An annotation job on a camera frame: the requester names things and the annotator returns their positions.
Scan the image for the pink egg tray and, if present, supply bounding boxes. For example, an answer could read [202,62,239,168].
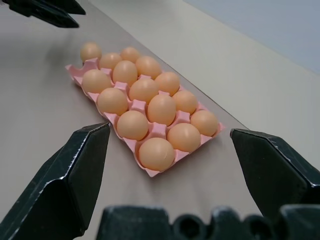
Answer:
[64,57,226,178]

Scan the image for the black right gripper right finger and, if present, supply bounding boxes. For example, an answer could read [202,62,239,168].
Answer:
[229,128,320,218]

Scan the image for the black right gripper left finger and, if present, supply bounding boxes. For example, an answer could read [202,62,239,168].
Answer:
[0,122,112,240]

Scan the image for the brown egg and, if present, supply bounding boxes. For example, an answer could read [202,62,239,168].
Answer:
[128,78,160,106]
[120,46,141,64]
[116,110,150,141]
[99,52,123,71]
[82,69,112,94]
[79,41,103,63]
[112,60,139,88]
[166,122,202,153]
[135,55,162,80]
[138,137,175,172]
[190,110,219,137]
[96,87,129,117]
[154,71,181,97]
[146,94,177,127]
[172,90,199,115]

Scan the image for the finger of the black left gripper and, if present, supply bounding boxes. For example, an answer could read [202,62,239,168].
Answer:
[0,0,80,29]
[42,0,87,16]

